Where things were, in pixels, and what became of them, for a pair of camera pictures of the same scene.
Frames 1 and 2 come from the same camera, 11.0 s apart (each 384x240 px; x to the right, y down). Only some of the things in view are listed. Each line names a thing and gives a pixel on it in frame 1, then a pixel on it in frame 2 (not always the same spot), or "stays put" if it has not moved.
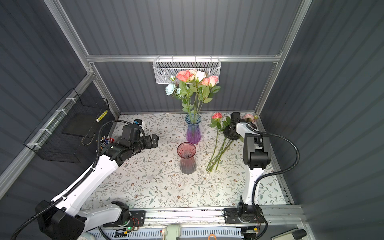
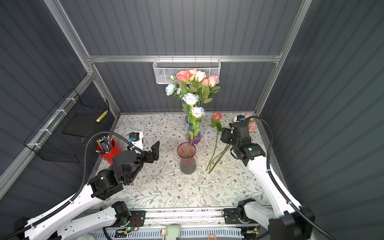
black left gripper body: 145,143 -> 147,158
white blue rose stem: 225,124 -> 194,114
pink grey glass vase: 186,151 stays put
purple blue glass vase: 193,134 stays put
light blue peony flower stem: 171,89 stays put
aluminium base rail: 280,216 stays put
